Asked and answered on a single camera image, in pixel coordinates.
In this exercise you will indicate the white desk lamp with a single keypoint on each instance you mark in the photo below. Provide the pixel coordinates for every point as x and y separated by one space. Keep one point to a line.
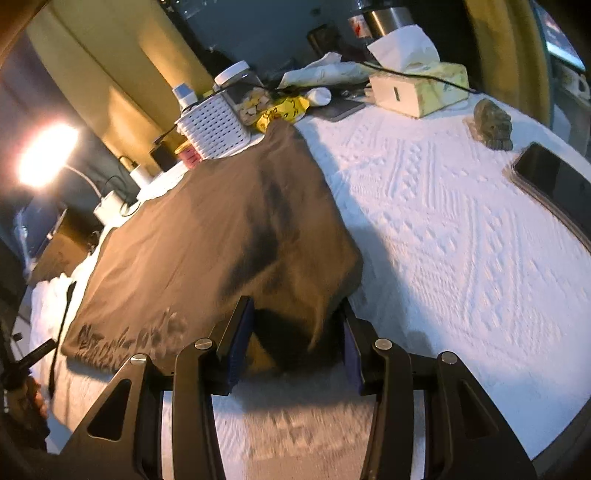
47 154

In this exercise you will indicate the yellow snack bag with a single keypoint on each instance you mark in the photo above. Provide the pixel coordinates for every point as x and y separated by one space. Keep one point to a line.
290 109

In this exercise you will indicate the small brown stone figurine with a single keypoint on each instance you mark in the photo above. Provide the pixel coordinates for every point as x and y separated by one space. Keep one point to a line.
492 126

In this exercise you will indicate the black power adapter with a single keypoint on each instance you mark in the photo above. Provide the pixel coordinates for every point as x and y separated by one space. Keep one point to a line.
163 156

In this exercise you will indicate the white textured bed cover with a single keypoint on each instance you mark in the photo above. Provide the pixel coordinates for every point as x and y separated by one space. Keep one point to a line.
456 257

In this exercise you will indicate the white usb charger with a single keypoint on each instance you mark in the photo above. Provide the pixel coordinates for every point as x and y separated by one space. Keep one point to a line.
140 175

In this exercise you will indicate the yellow tissue box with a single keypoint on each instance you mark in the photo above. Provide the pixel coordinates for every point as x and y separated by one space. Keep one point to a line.
410 78

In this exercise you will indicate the brown cardboard box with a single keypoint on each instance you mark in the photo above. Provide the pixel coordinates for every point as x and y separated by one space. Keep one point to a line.
70 241

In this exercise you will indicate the steel thermos cup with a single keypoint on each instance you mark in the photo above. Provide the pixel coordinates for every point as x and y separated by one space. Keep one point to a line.
384 20

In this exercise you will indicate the red candle tin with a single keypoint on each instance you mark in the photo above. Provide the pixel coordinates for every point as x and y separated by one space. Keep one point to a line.
188 155

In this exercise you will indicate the plastic water bottle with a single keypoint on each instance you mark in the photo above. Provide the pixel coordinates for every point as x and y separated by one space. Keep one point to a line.
360 26

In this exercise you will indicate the dark tablet in sleeve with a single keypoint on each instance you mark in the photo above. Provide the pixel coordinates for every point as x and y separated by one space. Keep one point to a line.
33 228

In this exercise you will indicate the white plastic bag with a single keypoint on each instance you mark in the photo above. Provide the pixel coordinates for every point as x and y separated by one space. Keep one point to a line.
330 70

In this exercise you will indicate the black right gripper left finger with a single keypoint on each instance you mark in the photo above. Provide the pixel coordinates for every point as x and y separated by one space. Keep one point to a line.
120 436

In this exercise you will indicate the black smartphone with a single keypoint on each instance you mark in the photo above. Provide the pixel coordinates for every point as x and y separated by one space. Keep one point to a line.
557 186

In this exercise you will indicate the dark brown printed t-shirt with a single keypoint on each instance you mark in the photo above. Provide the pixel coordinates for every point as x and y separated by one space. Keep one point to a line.
261 224

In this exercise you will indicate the white perforated plastic basket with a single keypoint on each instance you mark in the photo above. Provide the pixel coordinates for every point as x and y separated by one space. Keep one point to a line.
212 128

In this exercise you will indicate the clear jar with white lid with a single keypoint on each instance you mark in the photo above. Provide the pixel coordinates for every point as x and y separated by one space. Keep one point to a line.
244 91

